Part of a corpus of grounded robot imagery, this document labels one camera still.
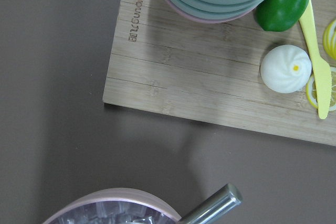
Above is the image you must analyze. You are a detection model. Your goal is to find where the lemon half right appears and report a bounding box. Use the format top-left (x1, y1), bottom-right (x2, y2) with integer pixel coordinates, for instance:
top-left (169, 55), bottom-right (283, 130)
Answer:
top-left (322, 19), bottom-right (335, 60)

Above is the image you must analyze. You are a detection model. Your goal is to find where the white garlic bulb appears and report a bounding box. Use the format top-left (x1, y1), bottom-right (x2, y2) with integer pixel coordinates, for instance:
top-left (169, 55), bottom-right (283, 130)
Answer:
top-left (260, 45), bottom-right (312, 93)

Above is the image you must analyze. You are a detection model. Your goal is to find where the green lime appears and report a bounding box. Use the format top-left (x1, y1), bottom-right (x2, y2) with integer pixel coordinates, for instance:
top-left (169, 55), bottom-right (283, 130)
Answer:
top-left (255, 0), bottom-right (309, 32)

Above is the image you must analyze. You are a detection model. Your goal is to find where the wooden cutting board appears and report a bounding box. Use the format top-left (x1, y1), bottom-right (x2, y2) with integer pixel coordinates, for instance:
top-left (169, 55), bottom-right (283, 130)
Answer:
top-left (103, 0), bottom-right (335, 145)

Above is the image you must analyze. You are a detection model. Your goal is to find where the yellow plastic knife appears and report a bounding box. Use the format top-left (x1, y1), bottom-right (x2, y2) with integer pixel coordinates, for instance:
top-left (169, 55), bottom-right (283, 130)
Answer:
top-left (299, 0), bottom-right (332, 120)

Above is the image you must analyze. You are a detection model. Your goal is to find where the pink bowl with ice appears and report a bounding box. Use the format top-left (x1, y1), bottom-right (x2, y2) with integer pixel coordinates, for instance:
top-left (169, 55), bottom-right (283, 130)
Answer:
top-left (44, 188), bottom-right (181, 223)

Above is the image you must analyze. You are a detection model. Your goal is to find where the lemon half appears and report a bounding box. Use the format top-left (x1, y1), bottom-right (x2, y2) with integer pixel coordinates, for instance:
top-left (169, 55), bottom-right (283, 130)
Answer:
top-left (306, 67), bottom-right (336, 112)
top-left (322, 19), bottom-right (335, 60)

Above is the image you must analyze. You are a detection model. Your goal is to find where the lemon half left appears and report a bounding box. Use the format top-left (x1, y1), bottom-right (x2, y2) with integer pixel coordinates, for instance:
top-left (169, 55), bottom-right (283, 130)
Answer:
top-left (306, 67), bottom-right (336, 112)

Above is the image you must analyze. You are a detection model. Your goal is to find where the metal ice scoop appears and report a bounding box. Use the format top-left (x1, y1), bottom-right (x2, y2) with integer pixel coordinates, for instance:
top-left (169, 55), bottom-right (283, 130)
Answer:
top-left (176, 183), bottom-right (243, 223)

